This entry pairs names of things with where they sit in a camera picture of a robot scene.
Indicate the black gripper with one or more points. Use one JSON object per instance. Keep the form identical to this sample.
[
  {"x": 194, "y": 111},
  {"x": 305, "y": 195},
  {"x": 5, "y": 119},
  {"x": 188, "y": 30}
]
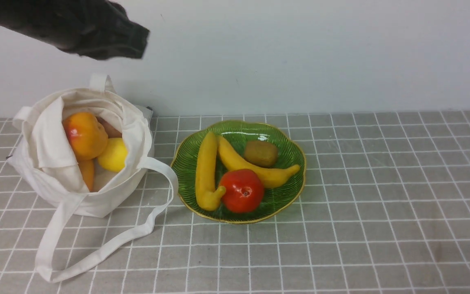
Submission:
[{"x": 102, "y": 30}]

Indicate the orange peach fruit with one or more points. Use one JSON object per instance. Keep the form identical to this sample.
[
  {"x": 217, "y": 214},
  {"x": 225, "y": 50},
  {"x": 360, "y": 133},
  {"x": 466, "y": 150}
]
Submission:
[{"x": 86, "y": 136}]

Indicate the orange carrot-like fruit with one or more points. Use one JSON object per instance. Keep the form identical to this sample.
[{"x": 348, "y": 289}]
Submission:
[{"x": 87, "y": 170}]

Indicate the white cloth tote bag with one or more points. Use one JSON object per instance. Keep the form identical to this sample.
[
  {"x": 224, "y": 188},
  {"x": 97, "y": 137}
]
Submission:
[{"x": 44, "y": 159}]

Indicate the yellow lemon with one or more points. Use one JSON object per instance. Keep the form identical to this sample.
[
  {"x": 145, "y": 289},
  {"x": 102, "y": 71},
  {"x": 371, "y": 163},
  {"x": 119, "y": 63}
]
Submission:
[{"x": 114, "y": 155}]

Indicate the green glass leaf plate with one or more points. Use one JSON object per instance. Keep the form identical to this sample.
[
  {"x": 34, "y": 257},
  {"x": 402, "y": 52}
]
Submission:
[{"x": 238, "y": 133}]

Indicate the yellow banana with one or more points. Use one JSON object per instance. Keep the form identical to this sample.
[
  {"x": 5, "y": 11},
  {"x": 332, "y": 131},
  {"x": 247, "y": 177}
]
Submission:
[
  {"x": 208, "y": 195},
  {"x": 255, "y": 169}
]

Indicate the brown kiwi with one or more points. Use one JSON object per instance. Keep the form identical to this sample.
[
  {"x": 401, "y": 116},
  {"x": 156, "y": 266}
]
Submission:
[{"x": 261, "y": 153}]

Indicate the red apple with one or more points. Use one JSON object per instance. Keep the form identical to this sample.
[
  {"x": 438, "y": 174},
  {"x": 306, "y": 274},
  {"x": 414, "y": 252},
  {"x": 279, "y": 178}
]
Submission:
[{"x": 244, "y": 191}]

